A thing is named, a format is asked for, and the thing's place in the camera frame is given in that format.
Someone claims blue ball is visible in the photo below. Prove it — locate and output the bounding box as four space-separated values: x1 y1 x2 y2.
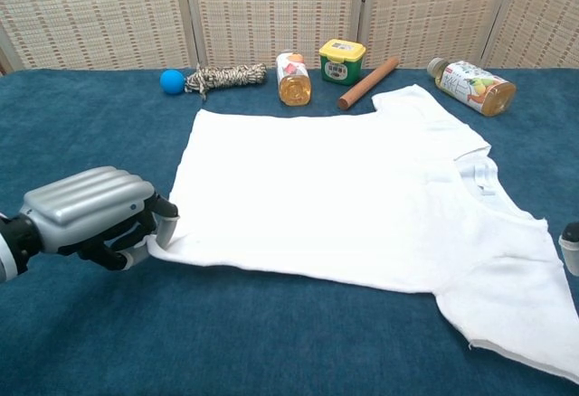
159 69 186 96

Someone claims tea bottle with red label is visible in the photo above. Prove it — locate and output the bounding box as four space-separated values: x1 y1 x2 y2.
276 49 314 107

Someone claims green tub with yellow lid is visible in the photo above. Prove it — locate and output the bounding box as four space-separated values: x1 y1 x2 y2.
318 38 366 87

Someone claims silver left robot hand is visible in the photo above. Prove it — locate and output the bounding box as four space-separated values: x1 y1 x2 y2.
20 165 180 271

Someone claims white T-shirt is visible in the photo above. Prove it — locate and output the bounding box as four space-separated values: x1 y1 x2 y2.
145 82 579 373

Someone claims wooden rolling pin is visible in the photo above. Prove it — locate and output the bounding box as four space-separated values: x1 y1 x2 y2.
337 56 401 111

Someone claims blue table mat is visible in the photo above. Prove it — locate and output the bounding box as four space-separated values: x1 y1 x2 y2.
0 68 579 396

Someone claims woven folding screen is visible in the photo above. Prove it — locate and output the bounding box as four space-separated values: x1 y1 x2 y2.
0 0 579 76

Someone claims tea bottle with green label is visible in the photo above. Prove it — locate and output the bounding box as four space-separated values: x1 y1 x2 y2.
426 57 517 118

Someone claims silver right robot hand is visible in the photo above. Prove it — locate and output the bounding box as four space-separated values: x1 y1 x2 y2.
558 222 579 278

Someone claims beige braided rope bundle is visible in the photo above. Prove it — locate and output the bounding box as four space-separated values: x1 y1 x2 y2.
182 61 268 101

